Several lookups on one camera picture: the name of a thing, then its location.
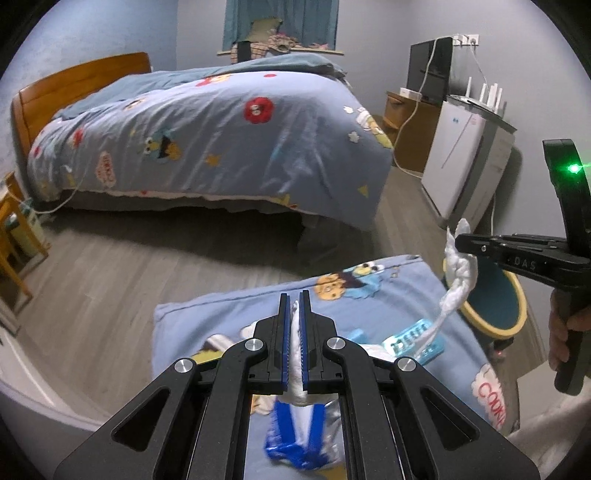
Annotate wooden cabinet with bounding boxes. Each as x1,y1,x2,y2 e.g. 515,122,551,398
383,90,444,174

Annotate pile of clothes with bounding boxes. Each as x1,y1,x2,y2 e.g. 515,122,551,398
231,17,335,61

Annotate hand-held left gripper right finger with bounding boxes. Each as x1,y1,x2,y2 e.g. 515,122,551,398
299,290,539,480

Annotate teal curtain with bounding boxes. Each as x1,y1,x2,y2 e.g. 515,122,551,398
222,0,340,51

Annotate black monitor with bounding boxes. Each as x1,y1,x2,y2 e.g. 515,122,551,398
409,37,453,104

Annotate white grey air purifier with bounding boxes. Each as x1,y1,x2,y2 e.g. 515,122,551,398
420,99,515,227

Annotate white tissue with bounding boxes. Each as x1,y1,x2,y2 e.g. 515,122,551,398
413,218,478,361

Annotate teal blister pack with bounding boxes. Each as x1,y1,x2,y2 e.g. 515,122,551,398
382,318,448,367

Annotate wooden bed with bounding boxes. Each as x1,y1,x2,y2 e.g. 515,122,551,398
11,52,393,232

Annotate white charging cable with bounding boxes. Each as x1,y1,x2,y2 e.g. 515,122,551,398
4,180,79,215

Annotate person's right hand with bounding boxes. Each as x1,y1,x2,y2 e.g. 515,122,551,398
549,292,591,370

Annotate pale container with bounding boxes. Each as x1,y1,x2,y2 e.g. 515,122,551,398
9,208,44,257

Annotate white router with antennas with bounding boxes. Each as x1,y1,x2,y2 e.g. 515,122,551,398
450,78,507,116

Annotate teal bin with yellow rim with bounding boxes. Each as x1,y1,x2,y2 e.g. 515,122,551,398
441,258,527,344

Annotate cartoon print blue pillow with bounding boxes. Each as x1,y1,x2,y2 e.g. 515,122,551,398
152,254,509,480

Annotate blue white wrapper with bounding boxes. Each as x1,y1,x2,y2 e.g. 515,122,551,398
263,300,345,470

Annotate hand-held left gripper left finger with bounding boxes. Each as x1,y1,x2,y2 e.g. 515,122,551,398
53,293,293,480

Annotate wooden stool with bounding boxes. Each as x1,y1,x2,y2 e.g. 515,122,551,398
0,171,49,296

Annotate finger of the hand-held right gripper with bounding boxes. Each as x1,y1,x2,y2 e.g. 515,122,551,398
455,241,591,290
456,233,573,248

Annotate bed with cartoon duvet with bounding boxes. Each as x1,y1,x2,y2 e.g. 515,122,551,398
27,53,393,232

